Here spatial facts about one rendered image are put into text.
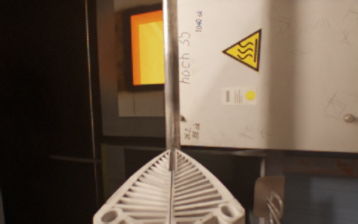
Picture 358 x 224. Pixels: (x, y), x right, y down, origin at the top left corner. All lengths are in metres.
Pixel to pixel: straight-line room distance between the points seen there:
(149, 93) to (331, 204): 0.73
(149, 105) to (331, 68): 0.48
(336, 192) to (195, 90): 0.59
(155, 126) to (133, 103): 0.12
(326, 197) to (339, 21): 0.54
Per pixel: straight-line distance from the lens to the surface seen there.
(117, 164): 0.62
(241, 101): 0.35
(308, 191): 0.70
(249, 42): 0.38
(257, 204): 0.55
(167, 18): 0.27
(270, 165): 0.55
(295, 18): 0.42
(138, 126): 0.55
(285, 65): 0.38
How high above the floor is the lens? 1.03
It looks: 13 degrees up
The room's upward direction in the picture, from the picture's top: 90 degrees counter-clockwise
